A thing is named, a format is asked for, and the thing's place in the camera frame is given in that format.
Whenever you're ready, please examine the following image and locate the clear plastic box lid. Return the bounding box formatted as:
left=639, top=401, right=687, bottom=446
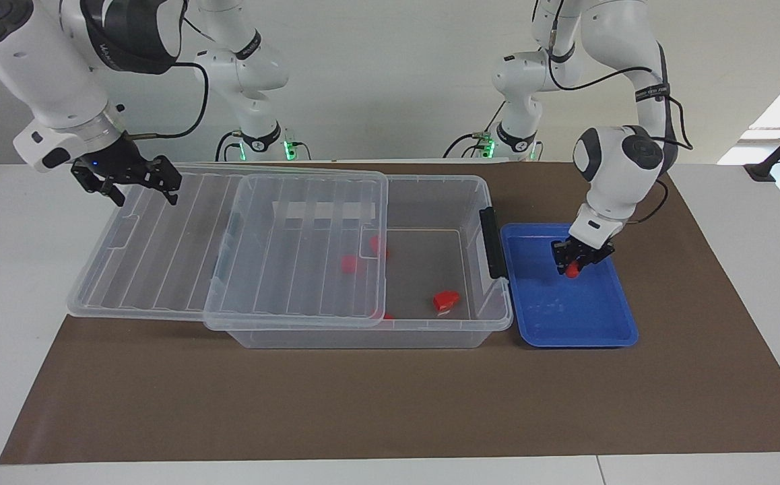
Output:
left=67, top=163, right=389, bottom=329

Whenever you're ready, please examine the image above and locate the blue plastic tray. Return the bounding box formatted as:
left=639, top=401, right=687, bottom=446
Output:
left=500, top=223, right=639, bottom=348

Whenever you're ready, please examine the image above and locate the clear plastic storage box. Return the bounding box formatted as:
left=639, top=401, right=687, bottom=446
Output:
left=205, top=174, right=513, bottom=349

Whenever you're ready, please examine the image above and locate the brown table mat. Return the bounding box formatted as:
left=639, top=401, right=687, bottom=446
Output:
left=0, top=162, right=780, bottom=465

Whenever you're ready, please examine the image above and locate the black right arm base cable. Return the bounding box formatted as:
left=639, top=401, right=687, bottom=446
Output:
left=216, top=131, right=244, bottom=162

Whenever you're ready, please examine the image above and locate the black arm base cable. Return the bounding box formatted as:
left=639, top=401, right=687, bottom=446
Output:
left=216, top=131, right=244, bottom=162
left=444, top=131, right=498, bottom=159

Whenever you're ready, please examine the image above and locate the black box latch handle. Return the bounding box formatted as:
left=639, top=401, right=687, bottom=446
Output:
left=480, top=207, right=509, bottom=280

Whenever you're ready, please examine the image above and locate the black left arm base cable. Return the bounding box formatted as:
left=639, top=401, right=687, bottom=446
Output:
left=444, top=131, right=498, bottom=159

